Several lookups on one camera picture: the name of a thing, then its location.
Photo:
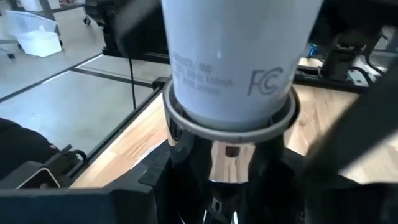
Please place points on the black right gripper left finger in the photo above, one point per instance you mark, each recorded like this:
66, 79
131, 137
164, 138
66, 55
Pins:
77, 207

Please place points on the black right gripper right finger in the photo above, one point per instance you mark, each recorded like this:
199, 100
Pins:
342, 205

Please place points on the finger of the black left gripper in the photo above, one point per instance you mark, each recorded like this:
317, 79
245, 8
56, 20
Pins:
141, 28

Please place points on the white round lid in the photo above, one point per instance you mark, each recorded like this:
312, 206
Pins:
233, 62

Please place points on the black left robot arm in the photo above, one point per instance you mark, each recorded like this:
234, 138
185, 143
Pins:
342, 56

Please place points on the white plastic bin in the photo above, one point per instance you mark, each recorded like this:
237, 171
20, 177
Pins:
38, 40

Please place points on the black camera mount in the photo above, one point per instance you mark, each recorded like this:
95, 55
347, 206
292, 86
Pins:
37, 177

